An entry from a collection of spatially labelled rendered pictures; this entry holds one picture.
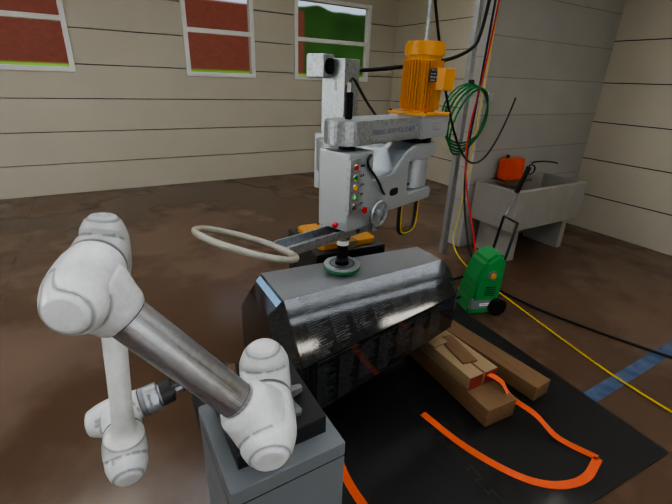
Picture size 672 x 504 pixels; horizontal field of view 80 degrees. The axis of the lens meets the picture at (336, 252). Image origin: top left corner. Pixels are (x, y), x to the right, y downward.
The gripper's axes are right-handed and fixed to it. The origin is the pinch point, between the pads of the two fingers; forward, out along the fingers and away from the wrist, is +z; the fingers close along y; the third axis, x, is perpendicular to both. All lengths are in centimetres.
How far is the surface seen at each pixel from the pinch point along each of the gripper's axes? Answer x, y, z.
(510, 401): -93, -67, 152
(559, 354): -102, -105, 241
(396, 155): 70, -51, 134
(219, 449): -24.1, -1.8, -9.6
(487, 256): -13, -136, 241
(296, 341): -7, -56, 39
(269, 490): -39.9, 7.7, 0.1
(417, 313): -21, -66, 115
